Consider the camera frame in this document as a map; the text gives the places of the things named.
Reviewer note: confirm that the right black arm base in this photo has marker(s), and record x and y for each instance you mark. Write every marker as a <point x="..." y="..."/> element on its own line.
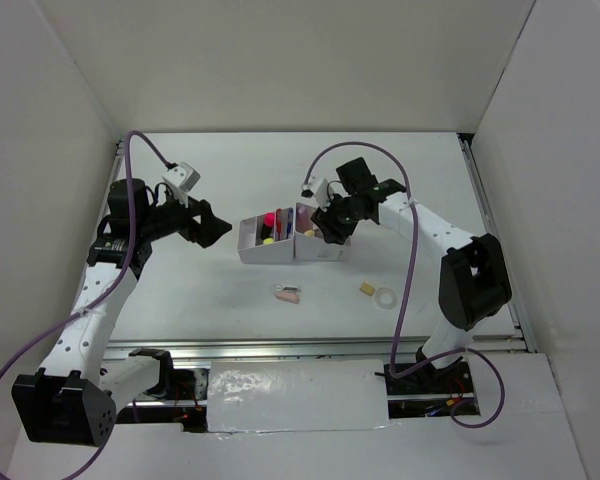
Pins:
<point x="431" y="393"/>

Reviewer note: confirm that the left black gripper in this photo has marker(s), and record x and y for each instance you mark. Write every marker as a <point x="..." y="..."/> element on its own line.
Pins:
<point x="211" y="227"/>

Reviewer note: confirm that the black pink highlighter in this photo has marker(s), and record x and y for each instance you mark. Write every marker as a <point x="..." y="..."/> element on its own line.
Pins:
<point x="267" y="227"/>

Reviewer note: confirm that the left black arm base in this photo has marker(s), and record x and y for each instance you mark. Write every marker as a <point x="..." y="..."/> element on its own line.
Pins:
<point x="179" y="396"/>

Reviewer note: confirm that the red pen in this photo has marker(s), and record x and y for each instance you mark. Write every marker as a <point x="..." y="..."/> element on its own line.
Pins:
<point x="278" y="224"/>

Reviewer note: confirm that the white divided organizer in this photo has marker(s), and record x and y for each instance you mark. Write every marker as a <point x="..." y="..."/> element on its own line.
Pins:
<point x="250" y="247"/>
<point x="315" y="249"/>

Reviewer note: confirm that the clear tape roll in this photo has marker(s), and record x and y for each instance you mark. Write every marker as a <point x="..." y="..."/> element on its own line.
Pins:
<point x="385" y="298"/>

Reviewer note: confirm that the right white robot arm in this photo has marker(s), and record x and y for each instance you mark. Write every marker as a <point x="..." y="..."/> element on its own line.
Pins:
<point x="473" y="279"/>

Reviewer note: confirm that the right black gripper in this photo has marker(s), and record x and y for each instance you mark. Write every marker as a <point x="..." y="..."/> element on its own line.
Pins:
<point x="333" y="231"/>

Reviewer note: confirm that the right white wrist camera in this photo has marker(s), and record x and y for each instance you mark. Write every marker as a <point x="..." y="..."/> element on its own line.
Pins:
<point x="320" y="190"/>

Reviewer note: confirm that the tan eraser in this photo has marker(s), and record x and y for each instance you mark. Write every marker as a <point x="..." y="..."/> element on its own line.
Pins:
<point x="367" y="289"/>

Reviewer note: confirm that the right white divided organizer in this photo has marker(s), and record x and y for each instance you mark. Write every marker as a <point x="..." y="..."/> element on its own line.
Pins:
<point x="315" y="249"/>

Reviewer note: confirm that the blue gel pen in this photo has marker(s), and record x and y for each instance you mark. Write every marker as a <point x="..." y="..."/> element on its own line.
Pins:
<point x="290" y="223"/>

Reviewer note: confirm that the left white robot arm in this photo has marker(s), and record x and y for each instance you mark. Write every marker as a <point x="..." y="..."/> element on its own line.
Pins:
<point x="71" y="398"/>

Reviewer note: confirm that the left white divided organizer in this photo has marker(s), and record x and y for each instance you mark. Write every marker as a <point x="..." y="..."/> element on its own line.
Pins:
<point x="250" y="247"/>

